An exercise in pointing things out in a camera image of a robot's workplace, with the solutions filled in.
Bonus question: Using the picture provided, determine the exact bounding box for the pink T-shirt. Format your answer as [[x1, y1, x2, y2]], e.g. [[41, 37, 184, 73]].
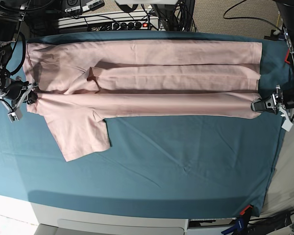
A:
[[23, 40, 263, 162]]

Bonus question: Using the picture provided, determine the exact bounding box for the teal table cloth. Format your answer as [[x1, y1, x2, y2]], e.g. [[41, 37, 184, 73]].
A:
[[0, 30, 294, 219]]

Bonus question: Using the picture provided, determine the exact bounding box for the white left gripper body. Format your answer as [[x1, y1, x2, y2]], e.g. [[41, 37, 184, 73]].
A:
[[265, 85, 293, 122]]

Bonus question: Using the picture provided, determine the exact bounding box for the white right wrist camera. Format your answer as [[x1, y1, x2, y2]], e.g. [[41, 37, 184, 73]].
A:
[[8, 109, 23, 122]]

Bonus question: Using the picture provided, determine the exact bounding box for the orange blue clamp bottom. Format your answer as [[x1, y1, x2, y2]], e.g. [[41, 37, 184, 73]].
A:
[[221, 205, 253, 235]]

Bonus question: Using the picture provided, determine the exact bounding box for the white power strip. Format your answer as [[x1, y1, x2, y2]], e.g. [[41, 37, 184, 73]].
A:
[[87, 20, 158, 32]]

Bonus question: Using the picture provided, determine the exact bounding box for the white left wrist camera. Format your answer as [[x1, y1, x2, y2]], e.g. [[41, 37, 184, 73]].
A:
[[281, 119, 293, 132]]

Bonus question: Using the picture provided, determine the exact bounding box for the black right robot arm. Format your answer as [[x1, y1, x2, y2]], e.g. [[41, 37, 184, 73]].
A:
[[0, 0, 37, 117]]

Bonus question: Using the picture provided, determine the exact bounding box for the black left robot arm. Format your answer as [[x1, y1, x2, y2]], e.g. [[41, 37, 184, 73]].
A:
[[251, 0, 294, 114]]

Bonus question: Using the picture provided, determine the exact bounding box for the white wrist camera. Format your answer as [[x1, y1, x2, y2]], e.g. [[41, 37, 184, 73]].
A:
[[281, 119, 293, 132], [8, 109, 23, 122]]

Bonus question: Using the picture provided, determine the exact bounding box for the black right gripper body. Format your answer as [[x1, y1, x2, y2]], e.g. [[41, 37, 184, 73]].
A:
[[0, 79, 38, 112]]

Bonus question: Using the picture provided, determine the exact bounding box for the orange black clamp right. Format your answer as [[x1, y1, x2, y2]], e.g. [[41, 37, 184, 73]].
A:
[[284, 50, 292, 65]]

